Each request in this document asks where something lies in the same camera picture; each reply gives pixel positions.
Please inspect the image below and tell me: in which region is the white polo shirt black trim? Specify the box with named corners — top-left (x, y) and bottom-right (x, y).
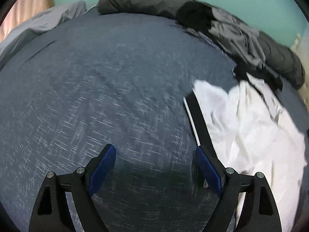
top-left (184, 75), bottom-right (307, 231)

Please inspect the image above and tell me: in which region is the grey crumpled garment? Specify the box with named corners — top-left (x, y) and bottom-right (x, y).
top-left (185, 6), bottom-right (273, 71)

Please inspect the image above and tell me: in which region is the light grey pillow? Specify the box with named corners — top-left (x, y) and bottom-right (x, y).
top-left (1, 0), bottom-right (86, 68)

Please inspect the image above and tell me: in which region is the black garment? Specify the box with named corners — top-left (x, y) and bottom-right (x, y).
top-left (175, 2), bottom-right (283, 92)

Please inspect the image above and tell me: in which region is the pink curtain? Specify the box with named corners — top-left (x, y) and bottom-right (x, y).
top-left (1, 0), bottom-right (48, 41)

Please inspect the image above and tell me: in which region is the dark grey rolled duvet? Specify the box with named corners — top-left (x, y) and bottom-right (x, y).
top-left (97, 0), bottom-right (305, 90)

